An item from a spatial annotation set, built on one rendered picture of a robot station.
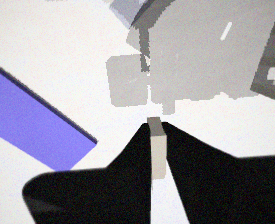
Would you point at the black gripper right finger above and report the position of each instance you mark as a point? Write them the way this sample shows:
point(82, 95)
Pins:
point(212, 184)

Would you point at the purple flat rectangular block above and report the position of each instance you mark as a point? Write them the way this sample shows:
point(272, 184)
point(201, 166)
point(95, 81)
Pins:
point(33, 126)

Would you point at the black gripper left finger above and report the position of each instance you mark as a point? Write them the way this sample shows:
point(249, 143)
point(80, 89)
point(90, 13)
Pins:
point(123, 187)

